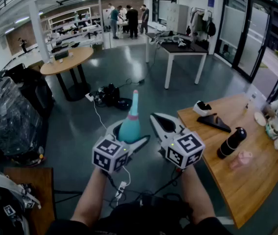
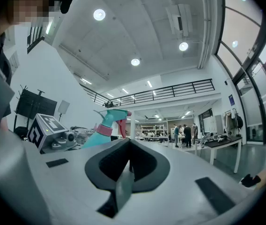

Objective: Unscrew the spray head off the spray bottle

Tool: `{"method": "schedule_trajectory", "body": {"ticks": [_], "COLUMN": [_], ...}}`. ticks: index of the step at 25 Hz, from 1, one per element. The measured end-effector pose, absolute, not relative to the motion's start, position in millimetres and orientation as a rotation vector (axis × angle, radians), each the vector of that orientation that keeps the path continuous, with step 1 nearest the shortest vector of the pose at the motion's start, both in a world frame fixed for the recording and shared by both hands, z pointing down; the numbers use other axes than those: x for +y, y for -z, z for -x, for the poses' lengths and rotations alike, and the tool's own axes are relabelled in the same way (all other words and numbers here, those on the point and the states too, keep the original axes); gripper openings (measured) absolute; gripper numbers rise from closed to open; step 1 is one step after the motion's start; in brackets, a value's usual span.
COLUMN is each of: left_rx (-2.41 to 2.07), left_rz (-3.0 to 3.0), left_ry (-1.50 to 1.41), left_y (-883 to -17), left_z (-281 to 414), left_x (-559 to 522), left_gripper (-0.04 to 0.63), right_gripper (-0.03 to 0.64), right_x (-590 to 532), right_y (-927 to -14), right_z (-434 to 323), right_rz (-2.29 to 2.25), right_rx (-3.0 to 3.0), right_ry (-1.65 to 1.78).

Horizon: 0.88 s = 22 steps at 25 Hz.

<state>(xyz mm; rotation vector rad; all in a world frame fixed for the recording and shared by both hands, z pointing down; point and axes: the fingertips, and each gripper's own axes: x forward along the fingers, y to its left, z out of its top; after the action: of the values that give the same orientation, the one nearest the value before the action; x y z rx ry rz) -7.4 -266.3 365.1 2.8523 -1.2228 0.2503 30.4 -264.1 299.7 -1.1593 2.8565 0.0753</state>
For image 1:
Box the small brown wooden table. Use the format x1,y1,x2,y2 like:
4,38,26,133
3,166,56,235

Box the white shelving unit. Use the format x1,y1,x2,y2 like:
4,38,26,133
41,0,105,56

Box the black round disc device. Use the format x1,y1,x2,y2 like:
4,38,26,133
116,97,133,112

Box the white framed black table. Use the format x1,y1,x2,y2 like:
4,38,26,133
145,32,209,90

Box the black wedge stand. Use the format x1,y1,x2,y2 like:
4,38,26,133
197,113,232,134

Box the teal pink bottle cap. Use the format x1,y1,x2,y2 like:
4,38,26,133
127,90,140,121

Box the black bag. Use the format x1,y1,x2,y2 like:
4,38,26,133
99,83,120,107

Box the white food container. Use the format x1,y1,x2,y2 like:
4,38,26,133
266,120,278,140

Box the white square column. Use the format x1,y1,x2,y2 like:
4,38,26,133
28,1,50,63

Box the teal bottle body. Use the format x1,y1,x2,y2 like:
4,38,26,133
118,118,141,143

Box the person's black shirt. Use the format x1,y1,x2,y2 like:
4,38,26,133
46,199,234,235

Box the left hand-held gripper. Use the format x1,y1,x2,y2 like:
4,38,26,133
92,120,152,174

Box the person's left forearm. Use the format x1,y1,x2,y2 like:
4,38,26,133
69,166,112,229

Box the black flask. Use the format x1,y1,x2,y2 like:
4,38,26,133
216,127,247,160

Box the black framed glass doors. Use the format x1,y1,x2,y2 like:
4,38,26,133
214,0,278,102

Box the person's right forearm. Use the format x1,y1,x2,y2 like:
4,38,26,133
179,164,217,227

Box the pink cup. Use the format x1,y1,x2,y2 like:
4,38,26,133
229,150,254,170

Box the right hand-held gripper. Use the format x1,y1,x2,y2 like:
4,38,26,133
150,113,206,170

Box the rectangular wooden table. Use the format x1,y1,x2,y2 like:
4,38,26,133
177,93,278,230

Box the round wooden table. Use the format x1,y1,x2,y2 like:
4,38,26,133
40,47,94,102

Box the coat rack with clothes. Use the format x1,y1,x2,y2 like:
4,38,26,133
189,6,217,50

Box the white plate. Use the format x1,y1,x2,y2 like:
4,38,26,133
254,111,267,126

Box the white cable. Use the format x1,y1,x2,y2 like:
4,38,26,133
93,99,108,131

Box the grey gripper device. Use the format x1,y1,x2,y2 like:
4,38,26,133
3,182,42,217

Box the black equipment case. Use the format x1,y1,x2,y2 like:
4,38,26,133
6,62,55,118

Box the white locker cabinet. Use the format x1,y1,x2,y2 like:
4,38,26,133
165,2,190,34

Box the black cable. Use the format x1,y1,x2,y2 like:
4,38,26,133
126,169,183,198

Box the white box with black item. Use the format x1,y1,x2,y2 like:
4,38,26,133
192,100,212,117

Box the plastic wrapped black machine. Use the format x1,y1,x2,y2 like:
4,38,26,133
0,76,44,156

